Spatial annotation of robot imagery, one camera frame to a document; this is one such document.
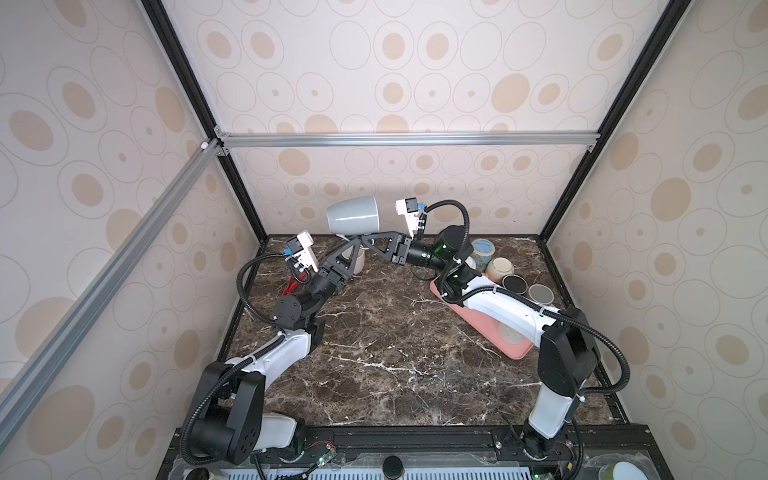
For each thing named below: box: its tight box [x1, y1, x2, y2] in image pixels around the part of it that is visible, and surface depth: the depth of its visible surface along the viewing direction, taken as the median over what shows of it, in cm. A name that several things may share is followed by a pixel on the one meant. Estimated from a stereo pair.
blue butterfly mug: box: [471, 238, 495, 273], surface depth 104 cm
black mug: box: [502, 274, 529, 295], surface depth 97 cm
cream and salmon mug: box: [485, 257, 514, 284], surface depth 102 cm
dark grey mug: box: [528, 283, 555, 305], surface depth 91 cm
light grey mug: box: [327, 196, 379, 235], surface depth 62 cm
